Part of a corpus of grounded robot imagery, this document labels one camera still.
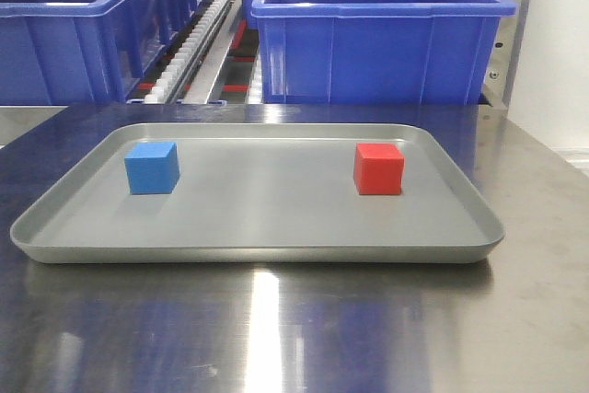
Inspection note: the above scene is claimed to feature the grey metal tray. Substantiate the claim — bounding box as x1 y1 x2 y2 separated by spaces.
10 122 504 263

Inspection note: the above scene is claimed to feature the blue plastic bin left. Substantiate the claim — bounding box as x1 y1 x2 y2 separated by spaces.
1 0 198 106

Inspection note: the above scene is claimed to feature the blue plastic bin right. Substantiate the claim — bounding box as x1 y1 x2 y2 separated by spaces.
251 0 516 105

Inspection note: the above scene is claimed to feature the grey metal shelf upright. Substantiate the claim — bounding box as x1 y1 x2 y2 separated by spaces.
479 0 530 110

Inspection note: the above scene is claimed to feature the red cube block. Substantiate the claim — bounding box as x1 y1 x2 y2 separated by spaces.
353 143 405 195

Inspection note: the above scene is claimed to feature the blue plastic bin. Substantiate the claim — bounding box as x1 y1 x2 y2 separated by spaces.
1 0 198 106
251 0 516 105

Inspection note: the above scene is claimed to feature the white roller conveyor track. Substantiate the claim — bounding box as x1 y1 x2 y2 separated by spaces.
143 0 231 105

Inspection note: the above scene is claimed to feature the blue cube block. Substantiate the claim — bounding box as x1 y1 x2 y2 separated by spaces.
124 141 180 195

